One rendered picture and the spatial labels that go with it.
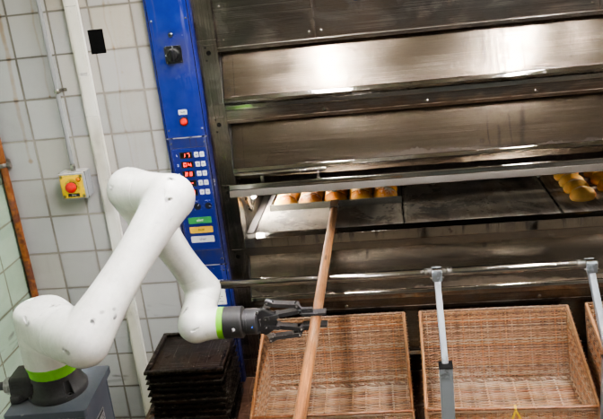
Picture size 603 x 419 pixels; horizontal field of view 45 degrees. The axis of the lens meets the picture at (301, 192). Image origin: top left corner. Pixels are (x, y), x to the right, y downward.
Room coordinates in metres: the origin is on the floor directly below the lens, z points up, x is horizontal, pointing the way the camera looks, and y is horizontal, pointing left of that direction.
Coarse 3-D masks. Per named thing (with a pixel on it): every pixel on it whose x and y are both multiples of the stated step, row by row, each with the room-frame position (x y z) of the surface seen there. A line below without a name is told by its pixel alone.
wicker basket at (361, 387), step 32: (288, 320) 2.58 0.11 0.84; (352, 320) 2.55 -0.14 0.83; (384, 320) 2.53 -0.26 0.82; (288, 352) 2.55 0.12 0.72; (320, 352) 2.54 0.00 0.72; (352, 352) 2.52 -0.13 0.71; (256, 384) 2.27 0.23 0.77; (320, 384) 2.50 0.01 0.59; (352, 384) 2.48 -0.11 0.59; (384, 384) 2.46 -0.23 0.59; (256, 416) 2.13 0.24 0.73; (288, 416) 2.12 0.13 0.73; (320, 416) 2.11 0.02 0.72; (352, 416) 2.09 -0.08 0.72; (384, 416) 2.08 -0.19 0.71
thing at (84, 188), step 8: (88, 168) 2.70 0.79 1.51; (64, 176) 2.65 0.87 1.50; (72, 176) 2.64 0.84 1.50; (80, 176) 2.64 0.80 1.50; (88, 176) 2.68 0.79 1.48; (64, 184) 2.65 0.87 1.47; (80, 184) 2.64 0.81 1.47; (88, 184) 2.67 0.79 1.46; (64, 192) 2.65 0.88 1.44; (80, 192) 2.64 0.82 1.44; (88, 192) 2.65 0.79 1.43
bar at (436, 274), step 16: (368, 272) 2.21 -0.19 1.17; (384, 272) 2.20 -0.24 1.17; (400, 272) 2.19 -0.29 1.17; (416, 272) 2.18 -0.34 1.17; (432, 272) 2.17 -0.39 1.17; (448, 272) 2.17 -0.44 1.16; (464, 272) 2.16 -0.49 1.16; (480, 272) 2.15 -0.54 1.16; (496, 272) 2.15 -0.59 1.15; (512, 272) 2.14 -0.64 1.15; (592, 272) 2.10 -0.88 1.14; (224, 288) 2.27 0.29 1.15; (592, 288) 2.06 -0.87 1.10; (448, 368) 1.94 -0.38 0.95; (448, 384) 1.95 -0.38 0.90; (448, 400) 1.95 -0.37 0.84; (448, 416) 1.95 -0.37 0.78
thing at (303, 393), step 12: (324, 252) 2.34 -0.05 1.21; (324, 264) 2.23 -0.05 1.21; (324, 276) 2.14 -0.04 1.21; (324, 288) 2.06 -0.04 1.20; (312, 324) 1.83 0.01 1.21; (312, 336) 1.76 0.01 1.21; (312, 348) 1.70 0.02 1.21; (312, 360) 1.65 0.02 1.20; (312, 372) 1.60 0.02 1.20; (300, 384) 1.54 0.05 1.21; (300, 396) 1.49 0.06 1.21; (300, 408) 1.44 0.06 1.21
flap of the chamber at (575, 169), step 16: (432, 176) 2.40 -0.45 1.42; (448, 176) 2.39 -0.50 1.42; (464, 176) 2.38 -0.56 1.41; (480, 176) 2.37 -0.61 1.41; (496, 176) 2.36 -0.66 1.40; (512, 176) 2.36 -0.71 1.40; (528, 176) 2.35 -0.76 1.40; (240, 192) 2.48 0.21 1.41; (256, 192) 2.48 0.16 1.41; (272, 192) 2.47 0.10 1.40; (288, 192) 2.46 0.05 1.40; (304, 192) 2.45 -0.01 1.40
